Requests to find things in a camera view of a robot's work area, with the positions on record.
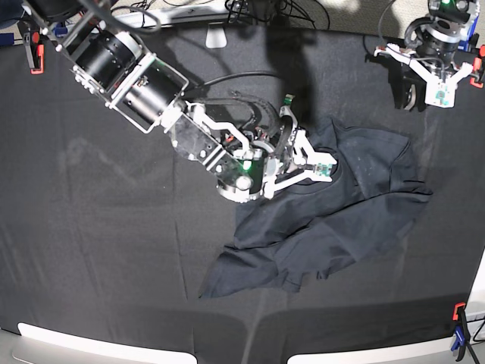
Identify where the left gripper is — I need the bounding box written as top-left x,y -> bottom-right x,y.
388,62 -> 427,112

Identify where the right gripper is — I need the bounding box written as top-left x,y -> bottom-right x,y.
227,113 -> 304,202

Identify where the dark grey t-shirt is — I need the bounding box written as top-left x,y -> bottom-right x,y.
201,121 -> 432,299

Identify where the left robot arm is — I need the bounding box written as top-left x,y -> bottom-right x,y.
374,1 -> 484,111

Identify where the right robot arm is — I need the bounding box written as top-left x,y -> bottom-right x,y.
22,1 -> 307,203

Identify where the red clamp far right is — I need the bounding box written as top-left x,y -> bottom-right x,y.
470,45 -> 485,89

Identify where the red blue clamp near right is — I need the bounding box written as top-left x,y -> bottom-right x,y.
451,303 -> 480,364

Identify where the red black clamp far left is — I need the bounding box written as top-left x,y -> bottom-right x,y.
23,31 -> 45,75

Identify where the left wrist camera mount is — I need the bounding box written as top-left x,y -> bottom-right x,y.
374,43 -> 475,108

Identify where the black cable bundle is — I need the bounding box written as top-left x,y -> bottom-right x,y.
128,0 -> 330,30

